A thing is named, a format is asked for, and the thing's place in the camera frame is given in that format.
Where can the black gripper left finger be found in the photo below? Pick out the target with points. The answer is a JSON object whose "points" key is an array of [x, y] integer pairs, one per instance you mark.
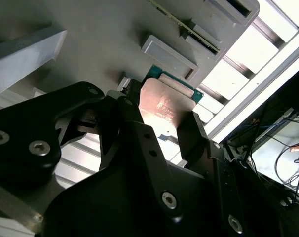
{"points": [[28, 123]]}

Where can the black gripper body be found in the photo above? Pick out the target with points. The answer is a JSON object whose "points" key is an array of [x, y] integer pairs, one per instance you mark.
{"points": [[102, 209]]}

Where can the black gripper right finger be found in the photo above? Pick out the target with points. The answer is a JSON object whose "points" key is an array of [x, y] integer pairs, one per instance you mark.
{"points": [[238, 197]]}

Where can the silver CPU green board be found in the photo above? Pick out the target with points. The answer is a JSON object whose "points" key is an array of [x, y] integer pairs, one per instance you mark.
{"points": [[164, 103]]}

